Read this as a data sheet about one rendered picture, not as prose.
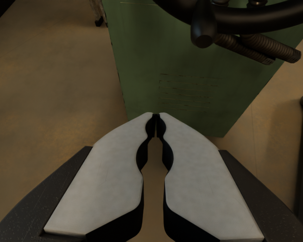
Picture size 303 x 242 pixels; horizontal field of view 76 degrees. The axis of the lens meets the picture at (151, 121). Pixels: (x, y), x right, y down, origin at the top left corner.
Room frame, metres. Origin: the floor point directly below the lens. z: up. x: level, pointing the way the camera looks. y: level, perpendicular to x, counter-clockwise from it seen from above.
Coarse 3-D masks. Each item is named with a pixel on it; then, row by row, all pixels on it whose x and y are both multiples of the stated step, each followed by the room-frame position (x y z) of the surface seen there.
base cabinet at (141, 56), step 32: (128, 0) 0.41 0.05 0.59; (128, 32) 0.40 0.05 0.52; (160, 32) 0.40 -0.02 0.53; (288, 32) 0.36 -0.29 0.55; (128, 64) 0.41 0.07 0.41; (160, 64) 0.39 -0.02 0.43; (192, 64) 0.38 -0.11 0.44; (224, 64) 0.38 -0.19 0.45; (256, 64) 0.37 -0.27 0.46; (128, 96) 0.41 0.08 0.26; (160, 96) 0.39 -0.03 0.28; (192, 96) 0.38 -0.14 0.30; (224, 96) 0.37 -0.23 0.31; (256, 96) 0.36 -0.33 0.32; (224, 128) 0.36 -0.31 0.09
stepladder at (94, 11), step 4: (92, 0) 1.18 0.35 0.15; (100, 0) 1.15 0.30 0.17; (92, 4) 1.17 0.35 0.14; (96, 4) 1.20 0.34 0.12; (100, 4) 1.15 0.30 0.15; (92, 8) 1.17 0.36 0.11; (96, 8) 1.19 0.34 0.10; (96, 12) 1.18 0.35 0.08; (96, 16) 1.17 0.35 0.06; (100, 16) 1.20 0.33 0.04; (104, 16) 1.15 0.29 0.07; (96, 20) 1.17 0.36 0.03; (100, 20) 1.18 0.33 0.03; (96, 24) 1.16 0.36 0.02; (100, 24) 1.16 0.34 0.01
